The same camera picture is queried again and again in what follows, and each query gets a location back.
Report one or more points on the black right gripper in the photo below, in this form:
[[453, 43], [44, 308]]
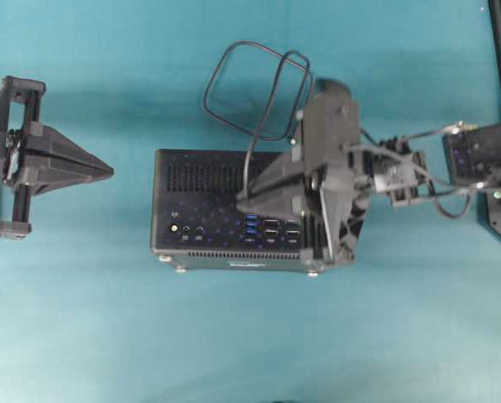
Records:
[[334, 206]]

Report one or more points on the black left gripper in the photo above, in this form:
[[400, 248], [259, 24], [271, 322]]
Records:
[[40, 140]]

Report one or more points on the black mini PC box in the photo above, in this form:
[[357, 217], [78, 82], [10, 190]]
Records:
[[196, 225]]

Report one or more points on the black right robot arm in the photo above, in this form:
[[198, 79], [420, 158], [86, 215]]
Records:
[[395, 170]]

